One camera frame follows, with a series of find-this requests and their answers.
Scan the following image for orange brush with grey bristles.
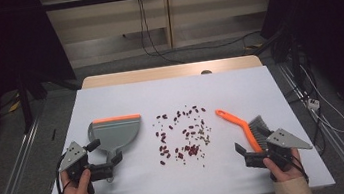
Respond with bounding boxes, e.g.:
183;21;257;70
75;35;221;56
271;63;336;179
214;101;276;159

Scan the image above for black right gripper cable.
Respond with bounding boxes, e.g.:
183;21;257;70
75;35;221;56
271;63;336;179
284;149;310;186

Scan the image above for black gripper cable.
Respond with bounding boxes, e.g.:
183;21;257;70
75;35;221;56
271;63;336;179
284;149;310;186
51;154;73;194

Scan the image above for wooden table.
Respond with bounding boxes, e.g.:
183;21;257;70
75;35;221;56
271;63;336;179
80;53;264;91

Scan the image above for red beans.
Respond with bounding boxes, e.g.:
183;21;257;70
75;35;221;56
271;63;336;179
151;102;218;174

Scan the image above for person's right hand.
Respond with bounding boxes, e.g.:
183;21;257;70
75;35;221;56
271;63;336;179
261;147;306;184

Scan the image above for black hanging cable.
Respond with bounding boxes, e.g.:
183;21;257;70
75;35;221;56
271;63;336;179
135;0;187;69

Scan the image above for white cable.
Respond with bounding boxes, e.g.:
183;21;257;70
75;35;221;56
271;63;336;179
299;58;344;138

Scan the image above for black metal stand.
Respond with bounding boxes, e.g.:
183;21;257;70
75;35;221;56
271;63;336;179
15;74;36;135

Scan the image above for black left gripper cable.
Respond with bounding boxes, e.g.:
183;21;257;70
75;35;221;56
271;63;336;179
51;154;73;194

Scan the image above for long black floor cable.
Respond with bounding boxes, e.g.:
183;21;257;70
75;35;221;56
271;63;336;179
140;0;263;59

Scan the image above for black curtain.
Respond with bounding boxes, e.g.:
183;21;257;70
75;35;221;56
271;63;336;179
0;0;88;174
256;0;344;147

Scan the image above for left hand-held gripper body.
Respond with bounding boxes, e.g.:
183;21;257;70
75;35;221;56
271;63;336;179
53;135;117;187

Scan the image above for small black floor object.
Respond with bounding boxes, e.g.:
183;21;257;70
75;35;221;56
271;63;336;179
49;127;59;142

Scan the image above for person's left hand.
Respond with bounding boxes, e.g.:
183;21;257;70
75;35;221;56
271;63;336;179
59;166;96;194

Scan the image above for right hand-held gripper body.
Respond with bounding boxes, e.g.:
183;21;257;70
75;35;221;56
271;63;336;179
240;124;316;177

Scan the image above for white power adapter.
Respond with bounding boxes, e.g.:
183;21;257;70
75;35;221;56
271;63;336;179
305;97;322;112

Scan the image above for grey dustpan with orange lip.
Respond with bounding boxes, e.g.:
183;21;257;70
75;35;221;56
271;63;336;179
85;112;150;186

